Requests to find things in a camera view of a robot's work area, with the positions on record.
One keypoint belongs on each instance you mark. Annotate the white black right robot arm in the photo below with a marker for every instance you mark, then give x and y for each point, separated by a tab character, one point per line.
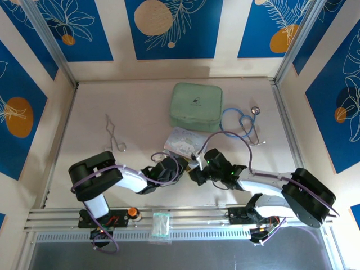
281	182

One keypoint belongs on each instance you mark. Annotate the green zippered pouch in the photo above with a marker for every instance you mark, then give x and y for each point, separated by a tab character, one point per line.
195	105

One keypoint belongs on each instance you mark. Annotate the aluminium frame post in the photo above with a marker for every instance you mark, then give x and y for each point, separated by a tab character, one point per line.
50	42
299	42

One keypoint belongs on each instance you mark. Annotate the aluminium front rail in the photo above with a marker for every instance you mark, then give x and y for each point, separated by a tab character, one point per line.
191	225

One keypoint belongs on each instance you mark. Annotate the blue stethoscope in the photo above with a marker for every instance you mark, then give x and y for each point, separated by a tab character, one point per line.
246	123

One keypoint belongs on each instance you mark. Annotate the aluminium side rail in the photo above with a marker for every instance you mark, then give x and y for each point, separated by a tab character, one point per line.
59	146
292	140

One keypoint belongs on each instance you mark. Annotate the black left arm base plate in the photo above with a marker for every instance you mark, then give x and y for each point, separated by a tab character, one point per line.
118	220

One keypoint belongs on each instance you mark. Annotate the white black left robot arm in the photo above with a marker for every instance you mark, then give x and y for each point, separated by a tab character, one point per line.
123	180

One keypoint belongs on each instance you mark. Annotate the silver metal forceps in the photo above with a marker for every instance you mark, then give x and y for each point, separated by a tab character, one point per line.
112	135

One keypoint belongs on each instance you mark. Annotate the clear plastic bag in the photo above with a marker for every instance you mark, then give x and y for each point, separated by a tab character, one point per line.
161	223

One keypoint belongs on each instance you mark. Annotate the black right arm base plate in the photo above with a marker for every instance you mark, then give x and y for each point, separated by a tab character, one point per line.
237	216

